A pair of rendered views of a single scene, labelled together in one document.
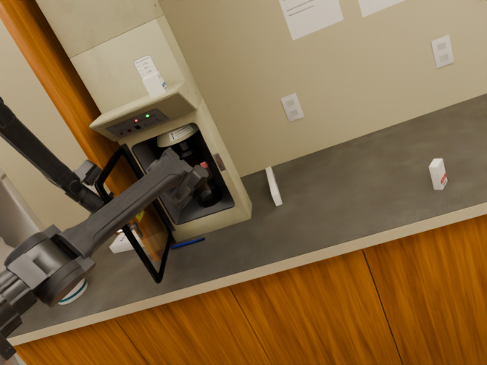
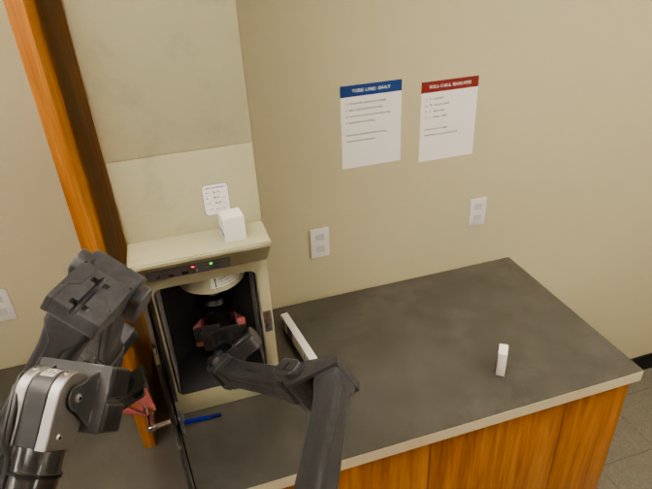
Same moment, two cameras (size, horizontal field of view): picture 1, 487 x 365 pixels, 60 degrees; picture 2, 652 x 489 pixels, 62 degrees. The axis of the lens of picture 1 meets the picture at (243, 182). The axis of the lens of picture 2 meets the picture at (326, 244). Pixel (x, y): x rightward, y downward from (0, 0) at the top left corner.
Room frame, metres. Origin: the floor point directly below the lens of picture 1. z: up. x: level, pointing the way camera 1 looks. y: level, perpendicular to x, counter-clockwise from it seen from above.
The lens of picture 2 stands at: (0.28, 0.51, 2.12)
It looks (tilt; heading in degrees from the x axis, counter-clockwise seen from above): 30 degrees down; 330
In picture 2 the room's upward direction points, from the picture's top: 3 degrees counter-clockwise
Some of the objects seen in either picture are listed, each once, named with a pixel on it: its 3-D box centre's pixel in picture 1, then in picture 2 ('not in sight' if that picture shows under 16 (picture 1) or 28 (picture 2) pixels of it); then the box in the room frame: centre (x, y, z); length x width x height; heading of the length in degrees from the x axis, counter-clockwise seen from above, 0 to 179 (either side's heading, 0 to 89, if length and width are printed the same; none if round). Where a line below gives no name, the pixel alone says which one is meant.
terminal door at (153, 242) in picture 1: (138, 213); (167, 391); (1.31, 0.36, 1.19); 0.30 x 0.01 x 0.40; 170
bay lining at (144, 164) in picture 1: (190, 162); (210, 309); (1.56, 0.16, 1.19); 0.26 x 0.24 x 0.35; 75
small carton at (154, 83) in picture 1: (154, 84); (232, 224); (1.36, 0.12, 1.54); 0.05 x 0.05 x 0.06; 80
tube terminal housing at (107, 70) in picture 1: (175, 132); (202, 270); (1.56, 0.16, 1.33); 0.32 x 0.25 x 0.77; 75
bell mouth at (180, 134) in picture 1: (175, 128); (210, 267); (1.53, 0.14, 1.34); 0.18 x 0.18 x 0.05
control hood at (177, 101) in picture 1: (144, 116); (202, 261); (1.38, 0.20, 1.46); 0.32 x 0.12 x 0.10; 75
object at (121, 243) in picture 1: (132, 237); not in sight; (1.65, 0.54, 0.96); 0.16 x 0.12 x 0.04; 67
